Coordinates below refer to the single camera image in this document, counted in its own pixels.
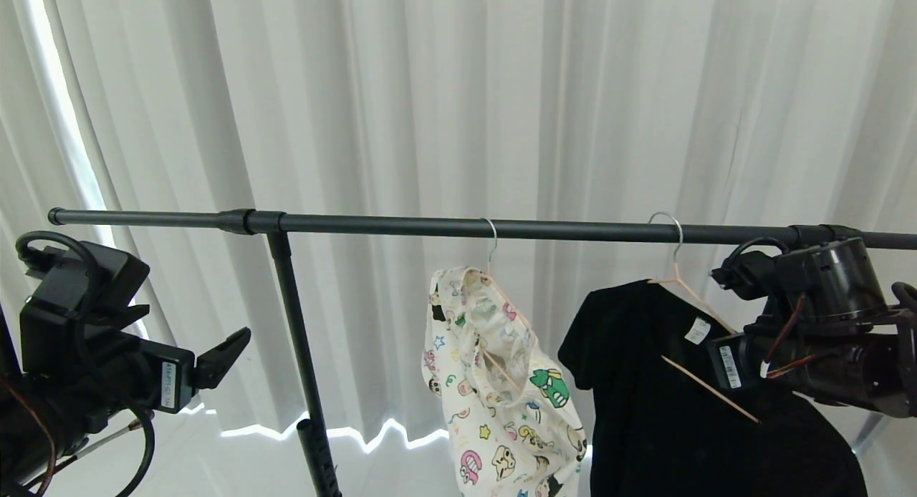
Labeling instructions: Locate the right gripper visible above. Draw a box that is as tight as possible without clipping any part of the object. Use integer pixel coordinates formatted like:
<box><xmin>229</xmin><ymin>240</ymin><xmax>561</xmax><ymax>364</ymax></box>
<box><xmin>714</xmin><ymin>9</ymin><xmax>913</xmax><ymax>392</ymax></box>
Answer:
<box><xmin>708</xmin><ymin>327</ymin><xmax>812</xmax><ymax>395</ymax></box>

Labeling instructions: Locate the white curtain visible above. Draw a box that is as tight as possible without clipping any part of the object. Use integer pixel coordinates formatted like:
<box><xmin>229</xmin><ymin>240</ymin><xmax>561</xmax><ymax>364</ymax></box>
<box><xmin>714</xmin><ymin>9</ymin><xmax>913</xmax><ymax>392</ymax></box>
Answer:
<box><xmin>0</xmin><ymin>0</ymin><xmax>917</xmax><ymax>455</ymax></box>

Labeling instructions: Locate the black clothes rack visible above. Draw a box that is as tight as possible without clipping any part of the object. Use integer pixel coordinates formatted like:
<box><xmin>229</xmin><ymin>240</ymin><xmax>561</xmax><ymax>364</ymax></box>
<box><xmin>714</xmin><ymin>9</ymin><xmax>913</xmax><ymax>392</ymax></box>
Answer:
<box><xmin>48</xmin><ymin>207</ymin><xmax>917</xmax><ymax>497</ymax></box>

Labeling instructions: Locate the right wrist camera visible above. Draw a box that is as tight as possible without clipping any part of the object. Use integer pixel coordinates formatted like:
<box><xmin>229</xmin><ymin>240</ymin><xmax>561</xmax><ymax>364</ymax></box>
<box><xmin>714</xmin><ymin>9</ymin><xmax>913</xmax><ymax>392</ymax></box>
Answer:
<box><xmin>711</xmin><ymin>250</ymin><xmax>797</xmax><ymax>302</ymax></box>

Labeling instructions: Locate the black garment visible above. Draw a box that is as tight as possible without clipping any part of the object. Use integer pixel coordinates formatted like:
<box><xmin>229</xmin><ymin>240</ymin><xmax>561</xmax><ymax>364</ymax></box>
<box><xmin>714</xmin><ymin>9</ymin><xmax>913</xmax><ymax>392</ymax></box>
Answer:
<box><xmin>557</xmin><ymin>279</ymin><xmax>868</xmax><ymax>497</ymax></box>

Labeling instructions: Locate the cream printed garment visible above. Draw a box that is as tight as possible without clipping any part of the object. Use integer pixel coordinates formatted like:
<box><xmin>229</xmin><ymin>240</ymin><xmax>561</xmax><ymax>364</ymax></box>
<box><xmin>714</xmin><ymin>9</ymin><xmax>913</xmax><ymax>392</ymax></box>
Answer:
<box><xmin>423</xmin><ymin>266</ymin><xmax>588</xmax><ymax>497</ymax></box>

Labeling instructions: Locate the pink clothes hanger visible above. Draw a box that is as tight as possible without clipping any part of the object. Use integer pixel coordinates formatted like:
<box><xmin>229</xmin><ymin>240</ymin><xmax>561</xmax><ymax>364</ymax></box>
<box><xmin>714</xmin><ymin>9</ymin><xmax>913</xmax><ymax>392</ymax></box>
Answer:
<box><xmin>479</xmin><ymin>218</ymin><xmax>538</xmax><ymax>397</ymax></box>
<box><xmin>647</xmin><ymin>212</ymin><xmax>760</xmax><ymax>424</ymax></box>

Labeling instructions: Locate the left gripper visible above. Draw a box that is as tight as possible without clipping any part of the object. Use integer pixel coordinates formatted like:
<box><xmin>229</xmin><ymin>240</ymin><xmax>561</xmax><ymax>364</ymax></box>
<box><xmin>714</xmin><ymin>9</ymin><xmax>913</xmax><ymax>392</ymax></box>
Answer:
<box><xmin>36</xmin><ymin>327</ymin><xmax>252</xmax><ymax>432</ymax></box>

